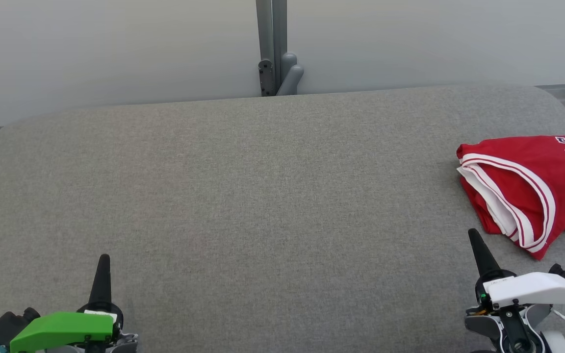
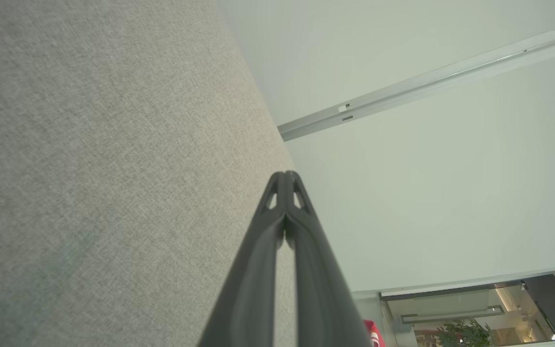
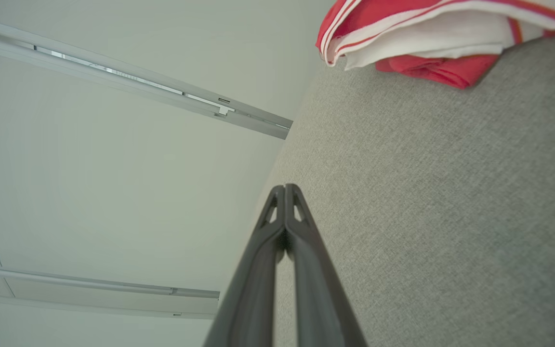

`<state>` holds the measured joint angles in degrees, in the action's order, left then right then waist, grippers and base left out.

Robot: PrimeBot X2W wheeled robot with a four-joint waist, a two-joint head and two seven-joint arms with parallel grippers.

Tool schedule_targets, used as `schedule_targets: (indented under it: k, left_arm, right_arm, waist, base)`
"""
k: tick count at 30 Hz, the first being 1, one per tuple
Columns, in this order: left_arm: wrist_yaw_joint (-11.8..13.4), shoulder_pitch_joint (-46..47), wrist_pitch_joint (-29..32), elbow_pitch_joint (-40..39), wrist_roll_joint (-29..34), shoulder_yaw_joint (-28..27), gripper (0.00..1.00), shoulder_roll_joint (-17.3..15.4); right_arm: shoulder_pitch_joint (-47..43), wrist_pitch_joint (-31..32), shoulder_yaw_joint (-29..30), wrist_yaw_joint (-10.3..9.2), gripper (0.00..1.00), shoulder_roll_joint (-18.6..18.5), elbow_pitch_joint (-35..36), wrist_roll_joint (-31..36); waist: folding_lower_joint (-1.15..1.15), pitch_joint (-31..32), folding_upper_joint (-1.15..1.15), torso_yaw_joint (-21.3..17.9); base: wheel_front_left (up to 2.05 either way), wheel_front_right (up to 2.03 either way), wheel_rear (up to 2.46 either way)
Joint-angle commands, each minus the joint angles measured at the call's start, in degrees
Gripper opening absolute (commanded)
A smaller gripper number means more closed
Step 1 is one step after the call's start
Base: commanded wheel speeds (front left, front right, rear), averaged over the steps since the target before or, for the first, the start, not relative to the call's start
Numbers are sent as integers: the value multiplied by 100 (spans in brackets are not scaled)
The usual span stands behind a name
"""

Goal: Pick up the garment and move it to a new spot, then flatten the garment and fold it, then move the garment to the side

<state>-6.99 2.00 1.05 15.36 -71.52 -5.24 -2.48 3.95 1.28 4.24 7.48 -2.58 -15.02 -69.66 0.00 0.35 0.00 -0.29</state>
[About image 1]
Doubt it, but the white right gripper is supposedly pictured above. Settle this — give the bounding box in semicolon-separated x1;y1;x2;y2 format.
467;228;565;311

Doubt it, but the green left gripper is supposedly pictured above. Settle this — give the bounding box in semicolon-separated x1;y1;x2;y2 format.
9;253;125;353

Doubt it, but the red shirt with white sleeves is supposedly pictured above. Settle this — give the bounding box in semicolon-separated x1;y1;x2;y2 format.
457;135;565;260

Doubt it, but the dark post bracket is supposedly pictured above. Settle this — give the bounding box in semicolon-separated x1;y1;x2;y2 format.
258;59;276;97

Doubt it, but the grey metal partition post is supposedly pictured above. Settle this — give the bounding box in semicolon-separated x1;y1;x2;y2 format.
257;0;288;96

